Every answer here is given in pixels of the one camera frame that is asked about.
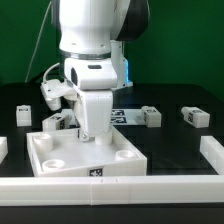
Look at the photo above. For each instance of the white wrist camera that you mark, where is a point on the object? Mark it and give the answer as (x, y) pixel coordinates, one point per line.
(53, 90)

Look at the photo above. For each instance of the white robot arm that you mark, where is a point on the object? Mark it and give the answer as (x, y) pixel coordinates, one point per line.
(88, 29)

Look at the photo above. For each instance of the white right fence wall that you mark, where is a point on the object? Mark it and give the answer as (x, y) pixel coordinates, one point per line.
(213, 152)

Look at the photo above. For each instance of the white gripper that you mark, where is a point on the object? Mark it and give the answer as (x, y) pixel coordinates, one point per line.
(93, 112)

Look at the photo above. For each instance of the white fiducial marker sheet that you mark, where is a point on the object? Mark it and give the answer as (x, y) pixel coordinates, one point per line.
(118, 117)

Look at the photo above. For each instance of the white front fence wall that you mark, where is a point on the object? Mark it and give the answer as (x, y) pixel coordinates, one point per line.
(43, 191)

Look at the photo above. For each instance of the white square tabletop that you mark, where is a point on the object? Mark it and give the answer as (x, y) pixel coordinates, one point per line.
(61, 154)

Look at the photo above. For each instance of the white fence wall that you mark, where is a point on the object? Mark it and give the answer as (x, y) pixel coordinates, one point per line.
(213, 152)
(43, 191)

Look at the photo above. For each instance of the white left fence block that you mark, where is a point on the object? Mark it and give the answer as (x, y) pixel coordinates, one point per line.
(3, 148)

